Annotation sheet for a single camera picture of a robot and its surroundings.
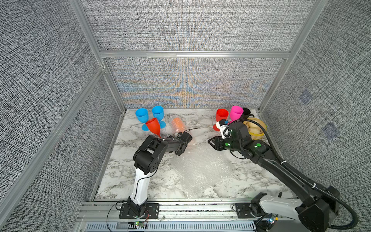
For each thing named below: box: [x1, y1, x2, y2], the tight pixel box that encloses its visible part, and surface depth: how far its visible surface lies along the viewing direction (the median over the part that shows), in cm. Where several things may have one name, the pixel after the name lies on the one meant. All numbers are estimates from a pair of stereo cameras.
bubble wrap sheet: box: [170, 141, 235, 198], surface depth 86 cm
